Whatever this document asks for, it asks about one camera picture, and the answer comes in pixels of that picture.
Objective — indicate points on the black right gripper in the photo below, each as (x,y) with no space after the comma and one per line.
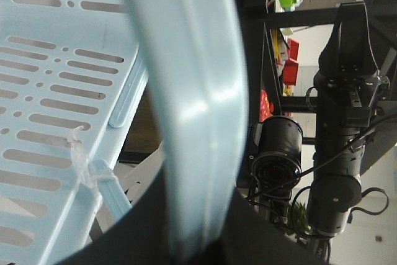
(348,102)

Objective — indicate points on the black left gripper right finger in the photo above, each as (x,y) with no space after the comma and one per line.
(248,239)

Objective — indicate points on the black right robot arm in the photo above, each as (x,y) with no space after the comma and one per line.
(336,188)

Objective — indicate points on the light blue plastic basket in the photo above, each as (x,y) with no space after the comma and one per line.
(72,76)

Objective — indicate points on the black head camera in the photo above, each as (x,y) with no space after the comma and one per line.
(278,162)

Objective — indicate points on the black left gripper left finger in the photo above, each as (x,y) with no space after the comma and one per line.
(140,237)

